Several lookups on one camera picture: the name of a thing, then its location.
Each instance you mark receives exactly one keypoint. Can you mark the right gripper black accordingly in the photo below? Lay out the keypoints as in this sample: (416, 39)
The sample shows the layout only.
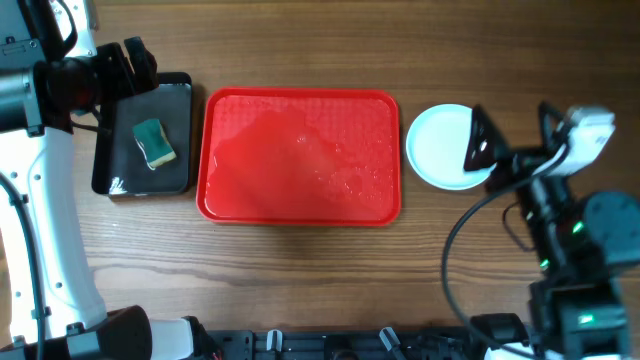
(486, 138)

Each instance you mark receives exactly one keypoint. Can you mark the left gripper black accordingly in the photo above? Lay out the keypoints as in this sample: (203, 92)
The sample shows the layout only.
(124, 82)

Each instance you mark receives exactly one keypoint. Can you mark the yellow green sponge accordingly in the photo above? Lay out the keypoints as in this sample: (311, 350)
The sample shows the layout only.
(153, 142)

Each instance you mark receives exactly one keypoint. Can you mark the light blue plate top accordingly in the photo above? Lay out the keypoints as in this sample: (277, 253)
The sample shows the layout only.
(436, 146)

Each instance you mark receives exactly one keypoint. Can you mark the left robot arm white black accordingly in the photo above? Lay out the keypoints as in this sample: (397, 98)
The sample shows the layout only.
(57, 311)

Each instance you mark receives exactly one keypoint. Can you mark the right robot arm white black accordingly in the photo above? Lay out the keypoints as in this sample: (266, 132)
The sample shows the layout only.
(583, 244)

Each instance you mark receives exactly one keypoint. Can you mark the black water basin tray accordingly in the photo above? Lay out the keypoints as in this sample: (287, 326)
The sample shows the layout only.
(120, 167)

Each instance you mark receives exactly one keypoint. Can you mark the red plastic tray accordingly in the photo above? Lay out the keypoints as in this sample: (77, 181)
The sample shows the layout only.
(300, 156)

